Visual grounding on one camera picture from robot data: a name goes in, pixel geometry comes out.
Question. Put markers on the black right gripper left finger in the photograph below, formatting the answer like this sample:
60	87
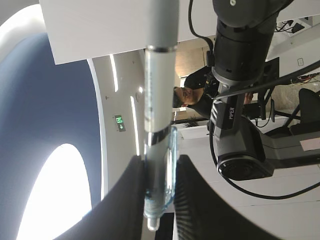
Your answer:
119	216

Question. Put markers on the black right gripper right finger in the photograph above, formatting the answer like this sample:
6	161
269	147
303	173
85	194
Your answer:
201	214

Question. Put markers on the light blue pen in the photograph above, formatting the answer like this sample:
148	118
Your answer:
161	138

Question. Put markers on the green exit sign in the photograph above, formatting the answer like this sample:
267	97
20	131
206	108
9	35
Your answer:
120	123

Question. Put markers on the person in black shirt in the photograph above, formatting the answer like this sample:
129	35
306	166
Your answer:
193	94

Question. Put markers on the black office chair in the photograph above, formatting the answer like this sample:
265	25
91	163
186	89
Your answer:
309	102

